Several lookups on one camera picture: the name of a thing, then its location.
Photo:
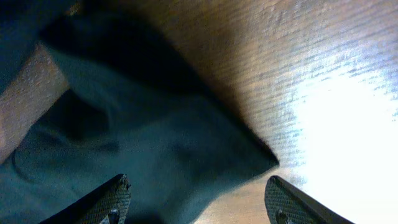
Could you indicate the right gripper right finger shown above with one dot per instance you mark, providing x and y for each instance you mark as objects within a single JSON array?
[{"x": 286, "y": 204}]

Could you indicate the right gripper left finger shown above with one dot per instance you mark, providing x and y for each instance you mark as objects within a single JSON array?
[{"x": 109, "y": 203}]

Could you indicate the black leggings with red waistband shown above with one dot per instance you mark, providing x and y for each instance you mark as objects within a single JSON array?
[{"x": 102, "y": 99}]

